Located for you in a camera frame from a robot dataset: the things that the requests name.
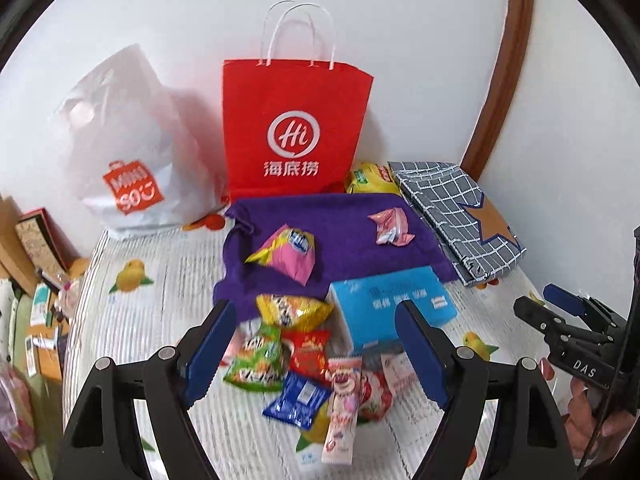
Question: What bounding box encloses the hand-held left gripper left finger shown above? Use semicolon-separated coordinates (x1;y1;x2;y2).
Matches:
52;299;238;480

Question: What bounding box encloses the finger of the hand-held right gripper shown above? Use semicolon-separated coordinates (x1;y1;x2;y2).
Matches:
544;284;621;326
515;296;592;347

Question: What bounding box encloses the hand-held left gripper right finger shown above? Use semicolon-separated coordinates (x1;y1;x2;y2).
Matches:
394;299;583;480

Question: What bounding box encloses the pale pink snack packet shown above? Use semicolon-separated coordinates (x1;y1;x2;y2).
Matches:
220;319;261;367

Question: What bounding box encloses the blue snack packet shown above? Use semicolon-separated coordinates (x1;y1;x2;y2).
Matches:
262;371;332;431

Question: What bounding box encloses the red snack packet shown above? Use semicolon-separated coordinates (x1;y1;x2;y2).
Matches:
285;329;332;386

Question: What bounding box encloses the person's right hand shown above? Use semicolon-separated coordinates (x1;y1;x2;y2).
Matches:
562;377;640;461

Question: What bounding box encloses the blue tissue box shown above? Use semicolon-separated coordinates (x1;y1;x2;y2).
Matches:
327;266;458;356

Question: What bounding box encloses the strawberry print snack packet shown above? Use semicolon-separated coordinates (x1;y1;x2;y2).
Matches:
357;360;396;423

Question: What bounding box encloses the yellow chip packet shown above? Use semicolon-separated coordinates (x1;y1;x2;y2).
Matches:
256;294;335;333

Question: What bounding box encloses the long pink snack packet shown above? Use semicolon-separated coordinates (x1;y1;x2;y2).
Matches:
321;356;363;465

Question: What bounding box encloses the pink yellow snack packet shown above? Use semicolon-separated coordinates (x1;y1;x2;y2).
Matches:
244;223;317;286

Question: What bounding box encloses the crumpled pink white snack packet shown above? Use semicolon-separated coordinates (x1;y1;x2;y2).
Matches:
367;208;416;247

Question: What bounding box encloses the purple towel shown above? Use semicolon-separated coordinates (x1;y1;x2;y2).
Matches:
212;192;458;326

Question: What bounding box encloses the grey checked fabric bag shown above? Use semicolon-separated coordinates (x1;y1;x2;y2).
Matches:
387;160;528;288

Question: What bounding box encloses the orange cardboard box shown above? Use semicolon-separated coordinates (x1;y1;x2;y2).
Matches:
37;330;65;382

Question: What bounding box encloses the yellow green snack packet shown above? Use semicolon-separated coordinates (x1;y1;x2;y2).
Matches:
345;161;403;196

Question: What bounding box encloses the pink plastic bag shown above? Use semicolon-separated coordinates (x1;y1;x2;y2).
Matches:
0;360;37;463

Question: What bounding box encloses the patterned box with red edge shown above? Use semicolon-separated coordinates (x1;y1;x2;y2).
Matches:
15;207;68;273

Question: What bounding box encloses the wooden cabinet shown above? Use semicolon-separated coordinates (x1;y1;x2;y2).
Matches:
0;195;31;286

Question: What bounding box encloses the white plastic bag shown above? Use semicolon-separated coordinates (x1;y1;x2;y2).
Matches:
50;42;231;241

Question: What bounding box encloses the red paper bag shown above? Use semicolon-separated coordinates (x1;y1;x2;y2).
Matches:
221;0;375;206

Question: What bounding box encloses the black cable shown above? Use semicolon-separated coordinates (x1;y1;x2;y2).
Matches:
587;340;628;461

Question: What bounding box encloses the wooden door frame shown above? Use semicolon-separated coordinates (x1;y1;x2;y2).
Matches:
460;0;536;181

